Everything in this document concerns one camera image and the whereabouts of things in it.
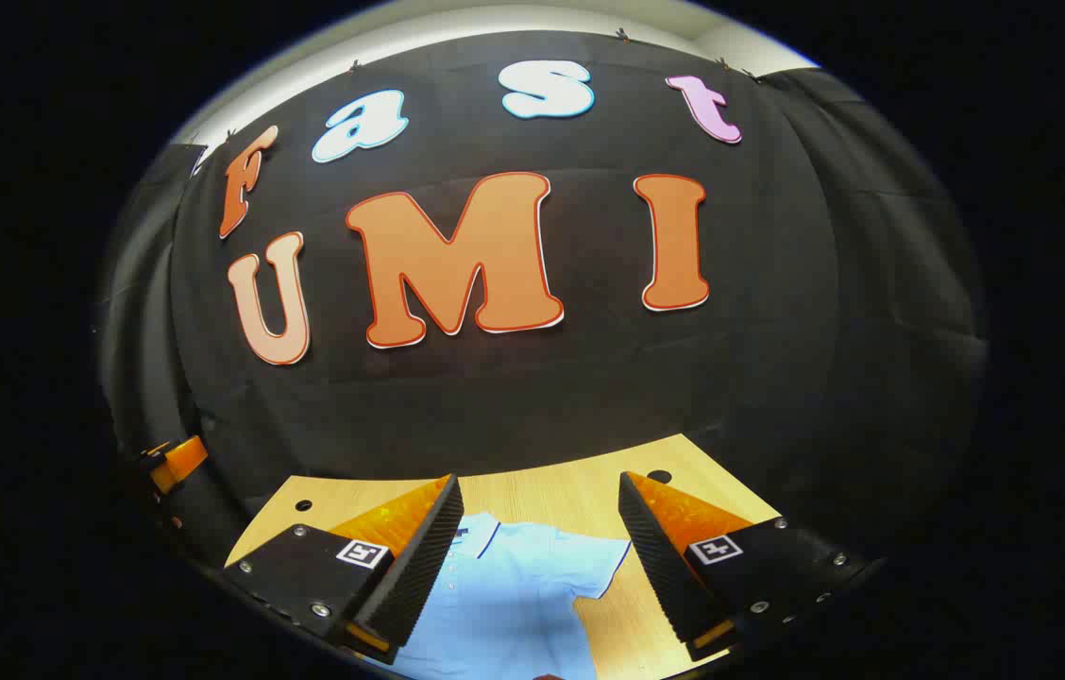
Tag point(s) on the light blue T-shirt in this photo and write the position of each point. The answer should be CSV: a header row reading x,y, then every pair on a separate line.
x,y
514,604

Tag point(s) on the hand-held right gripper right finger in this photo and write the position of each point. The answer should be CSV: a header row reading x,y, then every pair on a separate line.
x,y
660,567

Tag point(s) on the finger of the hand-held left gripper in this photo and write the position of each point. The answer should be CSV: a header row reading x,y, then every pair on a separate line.
x,y
179,461

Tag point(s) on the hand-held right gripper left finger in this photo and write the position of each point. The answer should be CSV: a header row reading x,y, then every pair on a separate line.
x,y
419,567

